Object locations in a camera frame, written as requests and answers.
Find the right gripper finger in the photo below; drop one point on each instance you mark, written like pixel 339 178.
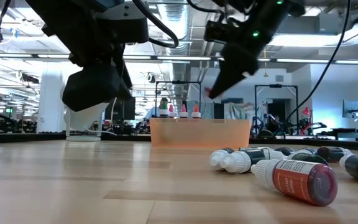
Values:
pixel 228 77

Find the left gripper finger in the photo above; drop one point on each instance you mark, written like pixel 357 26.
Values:
pixel 125 81

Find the small black food coloring bottle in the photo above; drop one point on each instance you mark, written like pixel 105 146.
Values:
pixel 217 159
pixel 238 162
pixel 275 154

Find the small dark red coloring bottle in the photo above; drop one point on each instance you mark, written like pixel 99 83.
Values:
pixel 332 154

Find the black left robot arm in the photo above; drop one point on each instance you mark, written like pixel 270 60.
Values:
pixel 73 31

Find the small navy food coloring bottle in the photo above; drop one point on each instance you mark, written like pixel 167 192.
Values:
pixel 250 149

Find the black computer monitor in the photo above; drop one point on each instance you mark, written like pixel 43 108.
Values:
pixel 126 109

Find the white spotlight lamp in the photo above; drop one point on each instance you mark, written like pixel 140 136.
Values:
pixel 85 119

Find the patterned hanging cloth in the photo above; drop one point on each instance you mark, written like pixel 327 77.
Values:
pixel 238 112

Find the white building pillar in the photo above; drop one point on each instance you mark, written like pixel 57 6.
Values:
pixel 51 99

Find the person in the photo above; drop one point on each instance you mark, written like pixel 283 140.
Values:
pixel 154 112

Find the orange translucent plastic bin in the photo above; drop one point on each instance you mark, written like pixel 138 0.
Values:
pixel 197 133

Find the green exit sign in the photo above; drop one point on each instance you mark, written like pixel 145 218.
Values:
pixel 9 110

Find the red desk lamp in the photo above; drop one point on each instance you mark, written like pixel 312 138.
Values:
pixel 305 111

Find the small orange-red label bottle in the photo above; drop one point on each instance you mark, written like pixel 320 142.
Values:
pixel 297 182

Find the dark office desk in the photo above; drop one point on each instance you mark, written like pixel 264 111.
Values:
pixel 356 132

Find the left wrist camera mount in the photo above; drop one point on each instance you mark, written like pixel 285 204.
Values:
pixel 126 28

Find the spiral metal air duct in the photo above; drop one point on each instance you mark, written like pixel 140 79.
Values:
pixel 176 31

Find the black aluminium table frame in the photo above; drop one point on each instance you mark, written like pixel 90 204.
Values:
pixel 26 137

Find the wall-side computer monitor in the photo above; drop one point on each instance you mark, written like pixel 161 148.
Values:
pixel 351 109

